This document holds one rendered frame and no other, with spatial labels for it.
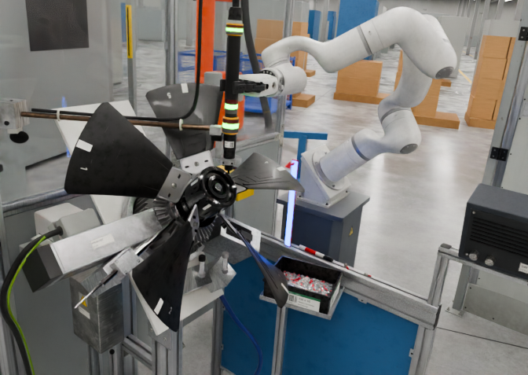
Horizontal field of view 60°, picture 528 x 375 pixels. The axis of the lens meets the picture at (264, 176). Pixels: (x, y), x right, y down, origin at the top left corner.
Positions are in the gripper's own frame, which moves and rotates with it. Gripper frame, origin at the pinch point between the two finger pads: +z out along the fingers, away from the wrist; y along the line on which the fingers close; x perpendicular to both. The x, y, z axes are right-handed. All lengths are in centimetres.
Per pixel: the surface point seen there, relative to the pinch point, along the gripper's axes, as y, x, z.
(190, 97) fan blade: 16.4, -5.5, -1.0
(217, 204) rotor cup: -8.1, -27.8, 12.9
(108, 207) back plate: 22.9, -35.1, 23.3
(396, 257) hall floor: 16, -144, -220
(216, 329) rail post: 32, -113, -35
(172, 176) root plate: 3.3, -22.2, 17.6
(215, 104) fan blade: 10.3, -7.2, -5.2
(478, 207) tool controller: -60, -24, -29
